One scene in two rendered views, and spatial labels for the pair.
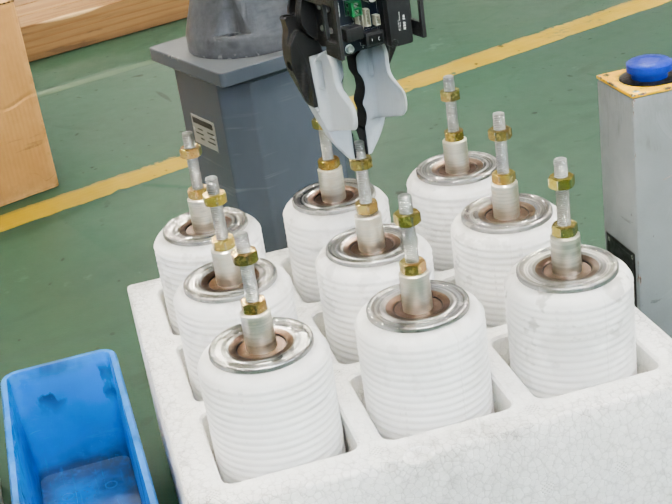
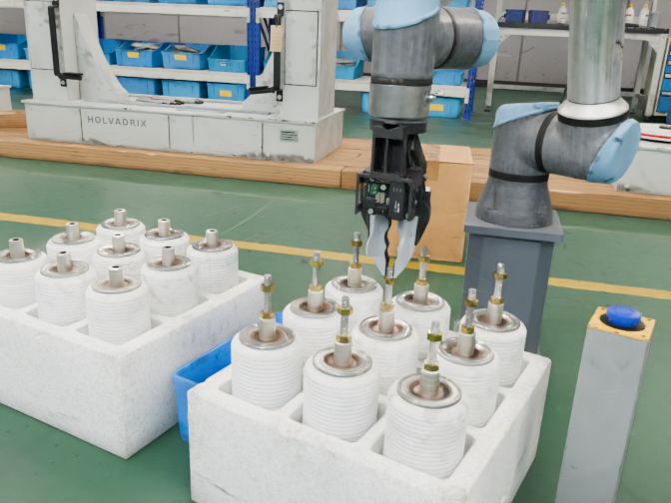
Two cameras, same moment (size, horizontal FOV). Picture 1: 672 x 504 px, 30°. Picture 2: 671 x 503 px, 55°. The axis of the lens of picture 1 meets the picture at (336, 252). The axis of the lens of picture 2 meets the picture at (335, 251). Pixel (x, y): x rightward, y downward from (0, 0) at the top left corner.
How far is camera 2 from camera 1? 0.59 m
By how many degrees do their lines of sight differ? 39
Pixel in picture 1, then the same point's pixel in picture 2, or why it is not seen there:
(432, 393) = (314, 407)
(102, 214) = (458, 282)
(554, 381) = (387, 446)
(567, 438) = (361, 478)
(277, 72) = (501, 237)
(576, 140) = not seen: outside the picture
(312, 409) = (261, 377)
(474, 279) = not seen: hidden behind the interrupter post
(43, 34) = not seen: hidden behind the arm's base
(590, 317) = (406, 420)
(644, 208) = (579, 402)
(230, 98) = (472, 241)
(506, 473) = (326, 473)
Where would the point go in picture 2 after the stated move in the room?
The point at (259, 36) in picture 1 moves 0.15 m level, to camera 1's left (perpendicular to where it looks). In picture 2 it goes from (500, 215) to (435, 199)
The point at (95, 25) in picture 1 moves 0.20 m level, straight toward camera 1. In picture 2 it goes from (576, 201) to (562, 212)
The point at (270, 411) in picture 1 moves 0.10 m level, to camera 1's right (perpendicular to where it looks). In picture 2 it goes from (240, 365) to (293, 396)
